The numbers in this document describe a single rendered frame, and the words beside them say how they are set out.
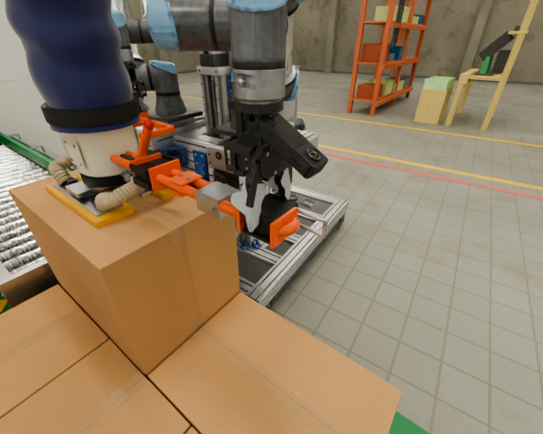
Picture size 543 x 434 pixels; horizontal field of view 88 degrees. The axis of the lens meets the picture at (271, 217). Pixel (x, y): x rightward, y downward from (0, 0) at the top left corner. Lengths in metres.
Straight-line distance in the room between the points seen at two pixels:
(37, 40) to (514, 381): 2.12
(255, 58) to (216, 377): 0.80
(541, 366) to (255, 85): 1.91
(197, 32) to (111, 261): 0.48
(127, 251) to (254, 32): 0.52
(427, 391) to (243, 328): 0.97
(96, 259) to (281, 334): 0.59
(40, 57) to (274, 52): 0.59
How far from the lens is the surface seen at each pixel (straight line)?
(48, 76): 0.86
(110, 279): 0.72
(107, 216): 0.84
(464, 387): 1.76
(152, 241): 0.73
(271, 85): 0.42
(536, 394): 1.92
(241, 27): 0.42
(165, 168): 0.72
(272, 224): 0.46
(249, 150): 0.45
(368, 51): 6.67
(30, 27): 0.85
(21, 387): 1.14
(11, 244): 1.81
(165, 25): 0.55
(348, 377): 0.95
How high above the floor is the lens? 1.36
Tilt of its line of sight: 32 degrees down
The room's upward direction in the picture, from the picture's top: straight up
